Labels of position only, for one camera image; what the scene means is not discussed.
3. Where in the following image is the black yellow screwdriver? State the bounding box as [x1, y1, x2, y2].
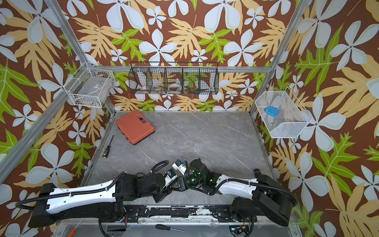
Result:
[103, 136, 114, 159]

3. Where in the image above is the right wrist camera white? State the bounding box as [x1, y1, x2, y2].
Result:
[172, 160, 188, 176]

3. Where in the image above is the orange handled tool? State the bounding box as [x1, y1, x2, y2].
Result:
[67, 222, 81, 237]

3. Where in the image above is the black wire basket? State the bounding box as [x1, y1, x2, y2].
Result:
[128, 61, 220, 95]

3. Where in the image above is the red plastic tool case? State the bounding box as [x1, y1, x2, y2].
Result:
[115, 110, 156, 145]

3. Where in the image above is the white mesh basket right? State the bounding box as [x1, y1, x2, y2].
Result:
[255, 88, 312, 139]

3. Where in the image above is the blue object in basket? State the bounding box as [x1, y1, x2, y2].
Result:
[264, 106, 279, 117]

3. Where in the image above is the white wire basket left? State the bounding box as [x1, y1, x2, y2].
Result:
[65, 64, 115, 108]

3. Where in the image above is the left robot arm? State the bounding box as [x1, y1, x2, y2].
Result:
[15, 160, 183, 228]

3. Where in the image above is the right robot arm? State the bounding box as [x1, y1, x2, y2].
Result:
[172, 158, 299, 227]

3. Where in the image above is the black screwdriver front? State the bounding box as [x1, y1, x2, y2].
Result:
[155, 224, 184, 232]

